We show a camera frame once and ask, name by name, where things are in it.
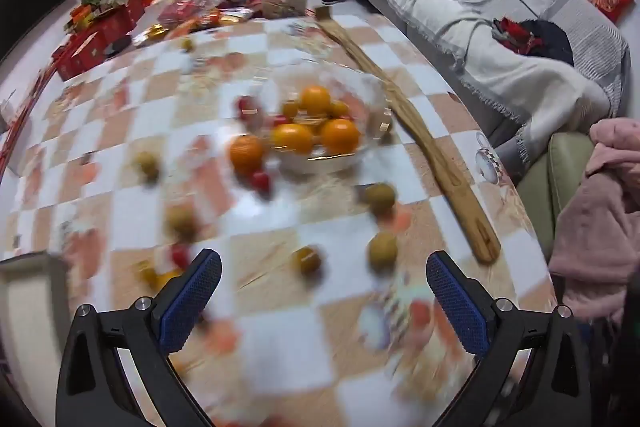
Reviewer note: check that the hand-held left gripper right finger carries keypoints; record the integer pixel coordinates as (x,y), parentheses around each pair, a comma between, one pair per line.
(457,302)

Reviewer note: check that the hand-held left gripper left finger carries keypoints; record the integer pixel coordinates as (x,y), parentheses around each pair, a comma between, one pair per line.
(192,294)

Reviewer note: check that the yellow-green cherry tomato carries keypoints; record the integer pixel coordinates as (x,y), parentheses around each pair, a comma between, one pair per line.
(306,259)

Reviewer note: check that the white tray with grey rim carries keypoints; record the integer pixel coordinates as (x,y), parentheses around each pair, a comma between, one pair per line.
(30,269)

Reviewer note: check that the red cherry tomato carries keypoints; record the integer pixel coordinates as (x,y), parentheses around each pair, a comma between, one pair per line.
(179,254)
(280,121)
(245,103)
(260,181)

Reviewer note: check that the yellow cherry tomato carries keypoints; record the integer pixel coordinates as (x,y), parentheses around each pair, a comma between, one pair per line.
(150,277)

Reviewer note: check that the orange mandarin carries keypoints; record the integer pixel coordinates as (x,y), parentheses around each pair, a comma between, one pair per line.
(246,153)

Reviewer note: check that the green cushion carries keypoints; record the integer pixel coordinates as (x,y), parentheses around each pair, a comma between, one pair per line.
(555,177)

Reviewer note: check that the pink fluffy cloth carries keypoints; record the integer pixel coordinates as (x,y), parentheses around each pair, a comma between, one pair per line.
(600,227)

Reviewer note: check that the long wooden stick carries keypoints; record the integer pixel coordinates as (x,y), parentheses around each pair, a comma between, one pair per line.
(425,142)

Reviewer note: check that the large orange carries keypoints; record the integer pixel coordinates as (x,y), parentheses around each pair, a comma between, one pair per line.
(340,136)
(315,99)
(292,138)

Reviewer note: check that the small yellow tomato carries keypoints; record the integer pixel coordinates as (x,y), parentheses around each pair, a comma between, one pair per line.
(290,108)
(339,108)

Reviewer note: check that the clear glass bowl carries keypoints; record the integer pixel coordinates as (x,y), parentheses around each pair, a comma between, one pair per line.
(367,99)

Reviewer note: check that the grey covered sofa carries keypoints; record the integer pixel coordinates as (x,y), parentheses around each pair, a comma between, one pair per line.
(500,57)

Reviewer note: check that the small green fruit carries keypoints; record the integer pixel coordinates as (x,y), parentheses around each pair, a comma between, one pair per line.
(186,43)

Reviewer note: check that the checkered printed tablecloth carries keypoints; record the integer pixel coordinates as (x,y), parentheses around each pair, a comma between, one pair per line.
(325,57)

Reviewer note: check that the dark and red clothes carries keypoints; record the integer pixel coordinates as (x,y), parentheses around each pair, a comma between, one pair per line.
(535,38)

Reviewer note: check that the pile of red gift boxes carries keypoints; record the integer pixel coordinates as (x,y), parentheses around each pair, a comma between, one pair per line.
(95,34)

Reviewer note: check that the pile of snack packets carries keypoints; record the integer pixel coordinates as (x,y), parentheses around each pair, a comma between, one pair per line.
(200,12)

